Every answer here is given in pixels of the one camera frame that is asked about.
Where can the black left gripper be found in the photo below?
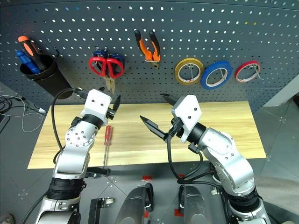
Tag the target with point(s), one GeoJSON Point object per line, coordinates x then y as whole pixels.
{"type": "Point", "coordinates": [111, 114]}

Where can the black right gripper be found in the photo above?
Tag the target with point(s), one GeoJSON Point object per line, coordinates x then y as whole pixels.
{"type": "Point", "coordinates": [177, 129]}

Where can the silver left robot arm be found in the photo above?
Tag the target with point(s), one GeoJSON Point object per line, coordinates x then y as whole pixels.
{"type": "Point", "coordinates": [74, 144]}

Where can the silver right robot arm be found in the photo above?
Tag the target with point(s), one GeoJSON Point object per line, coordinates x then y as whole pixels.
{"type": "Point", "coordinates": [224, 151]}

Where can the yellow tape roll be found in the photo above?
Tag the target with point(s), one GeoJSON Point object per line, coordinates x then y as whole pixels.
{"type": "Point", "coordinates": [176, 72]}

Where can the silver pegboard hook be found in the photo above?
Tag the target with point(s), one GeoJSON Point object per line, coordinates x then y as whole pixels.
{"type": "Point", "coordinates": [222, 74]}
{"type": "Point", "coordinates": [257, 73]}
{"type": "Point", "coordinates": [191, 72]}

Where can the blue tape roll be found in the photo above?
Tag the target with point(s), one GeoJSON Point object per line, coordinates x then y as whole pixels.
{"type": "Point", "coordinates": [204, 79]}

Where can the black pegboard hook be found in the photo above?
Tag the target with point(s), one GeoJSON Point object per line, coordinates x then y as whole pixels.
{"type": "Point", "coordinates": [56, 52]}

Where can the red tape roll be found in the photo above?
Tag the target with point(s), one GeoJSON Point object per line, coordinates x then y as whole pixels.
{"type": "Point", "coordinates": [236, 73]}

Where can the dark grey perforated pegboard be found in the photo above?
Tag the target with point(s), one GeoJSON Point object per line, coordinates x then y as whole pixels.
{"type": "Point", "coordinates": [210, 35]}

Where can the orange and black pliers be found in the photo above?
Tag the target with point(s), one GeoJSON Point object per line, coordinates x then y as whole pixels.
{"type": "Point", "coordinates": [148, 53]}

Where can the black cylindrical tool cup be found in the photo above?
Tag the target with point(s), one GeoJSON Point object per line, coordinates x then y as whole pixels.
{"type": "Point", "coordinates": [51, 79]}

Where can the white small caster wheel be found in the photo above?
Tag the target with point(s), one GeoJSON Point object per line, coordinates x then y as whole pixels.
{"type": "Point", "coordinates": [214, 191]}

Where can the dark rounded left foot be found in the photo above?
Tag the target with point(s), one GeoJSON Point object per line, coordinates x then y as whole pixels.
{"type": "Point", "coordinates": [137, 205]}

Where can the dark rounded foot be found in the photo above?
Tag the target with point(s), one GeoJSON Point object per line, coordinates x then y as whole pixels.
{"type": "Point", "coordinates": [137, 205]}
{"type": "Point", "coordinates": [194, 205]}

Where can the orange and black screwdriver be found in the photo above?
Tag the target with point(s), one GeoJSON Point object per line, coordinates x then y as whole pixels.
{"type": "Point", "coordinates": [28, 46]}

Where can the dark rounded right foot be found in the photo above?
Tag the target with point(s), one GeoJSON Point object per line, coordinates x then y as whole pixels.
{"type": "Point", "coordinates": [194, 205]}

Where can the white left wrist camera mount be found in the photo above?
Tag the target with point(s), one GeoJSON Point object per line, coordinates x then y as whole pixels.
{"type": "Point", "coordinates": [97, 102]}

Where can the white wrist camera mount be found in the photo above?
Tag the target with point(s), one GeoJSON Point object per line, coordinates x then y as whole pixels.
{"type": "Point", "coordinates": [97, 102]}
{"type": "Point", "coordinates": [187, 109]}

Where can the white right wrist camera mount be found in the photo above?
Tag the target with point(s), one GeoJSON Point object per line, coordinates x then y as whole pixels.
{"type": "Point", "coordinates": [187, 109]}

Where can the black table edge bracket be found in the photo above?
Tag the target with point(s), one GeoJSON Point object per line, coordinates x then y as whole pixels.
{"type": "Point", "coordinates": [99, 171]}

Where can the black frame with caster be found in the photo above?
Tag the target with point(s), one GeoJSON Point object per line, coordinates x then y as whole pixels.
{"type": "Point", "coordinates": [95, 210]}

